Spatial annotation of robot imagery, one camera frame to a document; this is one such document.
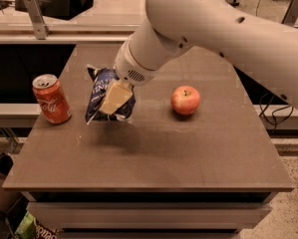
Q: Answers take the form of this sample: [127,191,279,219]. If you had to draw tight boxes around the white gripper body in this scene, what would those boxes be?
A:
[115,40,159,86]

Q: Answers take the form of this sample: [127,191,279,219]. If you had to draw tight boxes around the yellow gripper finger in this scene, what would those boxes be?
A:
[99,80,133,115]

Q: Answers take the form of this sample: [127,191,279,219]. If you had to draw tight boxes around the blue chip bag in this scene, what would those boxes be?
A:
[85,65,136,123]

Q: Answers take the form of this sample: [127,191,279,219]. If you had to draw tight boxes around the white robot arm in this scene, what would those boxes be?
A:
[100,0,298,115]

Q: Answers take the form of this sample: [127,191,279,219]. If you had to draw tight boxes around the red coke can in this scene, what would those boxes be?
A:
[32,74,72,124]

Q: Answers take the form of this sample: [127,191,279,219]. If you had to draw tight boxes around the green snack bag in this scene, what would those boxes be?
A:
[15,212,35,239]

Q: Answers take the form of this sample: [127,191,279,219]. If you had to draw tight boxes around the red apple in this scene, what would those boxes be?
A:
[170,86,200,116]

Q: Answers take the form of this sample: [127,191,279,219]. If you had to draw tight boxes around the left metal bracket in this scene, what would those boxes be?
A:
[23,0,49,40]

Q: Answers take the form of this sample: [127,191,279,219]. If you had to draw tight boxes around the metal bracket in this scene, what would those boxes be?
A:
[23,0,49,40]
[281,0,298,27]

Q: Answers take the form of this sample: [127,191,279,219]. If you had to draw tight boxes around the right metal bracket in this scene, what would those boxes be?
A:
[281,0,298,27]

